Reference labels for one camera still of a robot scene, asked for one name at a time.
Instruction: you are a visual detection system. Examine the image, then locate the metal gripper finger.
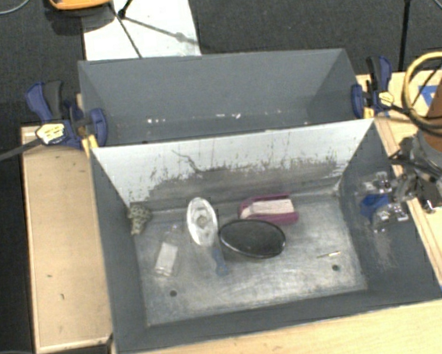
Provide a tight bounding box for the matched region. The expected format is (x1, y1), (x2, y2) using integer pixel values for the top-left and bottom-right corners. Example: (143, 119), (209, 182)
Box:
(369, 201), (412, 235)
(360, 170), (399, 198)

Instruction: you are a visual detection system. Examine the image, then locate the blue plastic piece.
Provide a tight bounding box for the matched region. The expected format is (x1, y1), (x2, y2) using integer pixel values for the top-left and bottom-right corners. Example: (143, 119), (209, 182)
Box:
(357, 192), (386, 222)

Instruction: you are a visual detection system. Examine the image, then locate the purple and white box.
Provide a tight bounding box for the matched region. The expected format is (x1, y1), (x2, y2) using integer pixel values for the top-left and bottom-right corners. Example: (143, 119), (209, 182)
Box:
(237, 191), (301, 230)

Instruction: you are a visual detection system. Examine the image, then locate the black oval dish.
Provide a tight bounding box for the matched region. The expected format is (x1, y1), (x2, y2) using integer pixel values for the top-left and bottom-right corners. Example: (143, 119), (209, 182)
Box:
(216, 214), (288, 264)

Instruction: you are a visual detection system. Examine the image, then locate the grey metal bin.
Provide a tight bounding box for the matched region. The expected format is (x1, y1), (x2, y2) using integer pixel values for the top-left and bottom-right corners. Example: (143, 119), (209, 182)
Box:
(77, 25), (442, 354)

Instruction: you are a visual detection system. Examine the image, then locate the blue small tool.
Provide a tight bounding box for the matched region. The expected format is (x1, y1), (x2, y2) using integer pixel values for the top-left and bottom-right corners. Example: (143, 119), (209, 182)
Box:
(210, 245), (230, 277)

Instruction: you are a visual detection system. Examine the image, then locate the clear glass bottle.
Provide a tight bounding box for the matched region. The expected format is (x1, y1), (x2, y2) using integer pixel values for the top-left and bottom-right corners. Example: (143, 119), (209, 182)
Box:
(148, 223), (187, 279)

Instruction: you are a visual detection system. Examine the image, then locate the pale wood board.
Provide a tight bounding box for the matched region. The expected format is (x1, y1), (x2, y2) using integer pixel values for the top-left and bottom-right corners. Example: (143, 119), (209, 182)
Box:
(11, 118), (116, 354)

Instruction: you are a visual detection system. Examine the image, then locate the black cylinder on white bracket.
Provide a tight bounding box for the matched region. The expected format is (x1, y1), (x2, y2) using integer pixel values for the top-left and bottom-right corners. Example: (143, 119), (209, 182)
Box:
(419, 183), (442, 215)

